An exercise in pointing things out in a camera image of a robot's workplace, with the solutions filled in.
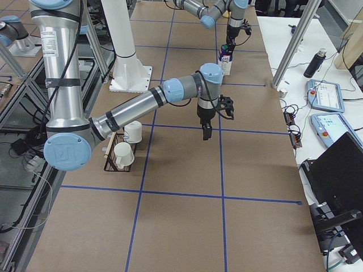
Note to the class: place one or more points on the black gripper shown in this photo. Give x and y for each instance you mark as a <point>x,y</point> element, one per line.
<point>231,33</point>
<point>205,115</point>

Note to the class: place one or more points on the blue white milk carton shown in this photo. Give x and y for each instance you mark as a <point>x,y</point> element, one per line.
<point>225,58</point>

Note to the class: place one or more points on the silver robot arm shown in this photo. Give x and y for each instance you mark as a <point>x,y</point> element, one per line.
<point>71,137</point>
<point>209,15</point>

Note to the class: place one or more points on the white cup on rack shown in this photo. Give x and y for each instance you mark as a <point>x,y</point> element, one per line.
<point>133,132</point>

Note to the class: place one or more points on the white cup upside down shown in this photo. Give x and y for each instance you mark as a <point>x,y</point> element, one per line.
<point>124,154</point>

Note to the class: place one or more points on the black water bottle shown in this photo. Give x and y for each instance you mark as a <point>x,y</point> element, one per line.
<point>315,63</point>

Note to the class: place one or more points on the upper teach pendant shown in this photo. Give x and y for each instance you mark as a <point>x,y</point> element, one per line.
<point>325,96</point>

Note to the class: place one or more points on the teach pendant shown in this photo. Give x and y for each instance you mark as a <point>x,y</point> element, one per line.
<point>325,96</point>
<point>330,127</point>

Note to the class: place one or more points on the lower teach pendant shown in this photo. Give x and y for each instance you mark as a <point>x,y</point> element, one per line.
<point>330,127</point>

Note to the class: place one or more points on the black laptop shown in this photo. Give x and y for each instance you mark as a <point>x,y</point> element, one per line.
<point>336,176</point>

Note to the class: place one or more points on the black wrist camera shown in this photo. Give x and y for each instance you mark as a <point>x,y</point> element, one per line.
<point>226,105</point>
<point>246,27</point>

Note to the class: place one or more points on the black cable hub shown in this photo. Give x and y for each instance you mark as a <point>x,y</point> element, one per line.
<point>289,118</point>
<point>295,138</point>

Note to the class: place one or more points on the aluminium frame post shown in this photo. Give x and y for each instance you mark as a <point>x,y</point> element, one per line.
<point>296,39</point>

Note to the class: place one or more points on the black wire cup rack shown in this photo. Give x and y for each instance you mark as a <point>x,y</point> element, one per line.
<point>110,165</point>

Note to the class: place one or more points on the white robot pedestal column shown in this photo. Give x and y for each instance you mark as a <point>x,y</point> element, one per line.
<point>129,74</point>

